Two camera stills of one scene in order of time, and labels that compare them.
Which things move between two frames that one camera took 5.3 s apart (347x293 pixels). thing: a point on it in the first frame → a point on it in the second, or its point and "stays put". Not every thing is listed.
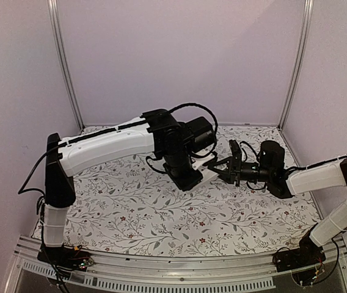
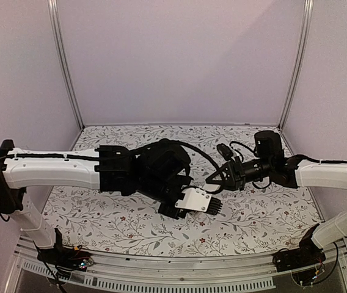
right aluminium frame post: x=308 y=7 stays put
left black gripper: x=187 y=184 → x=173 y=214
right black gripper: x=236 y=163 → x=236 y=174
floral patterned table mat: x=133 y=209 stays put
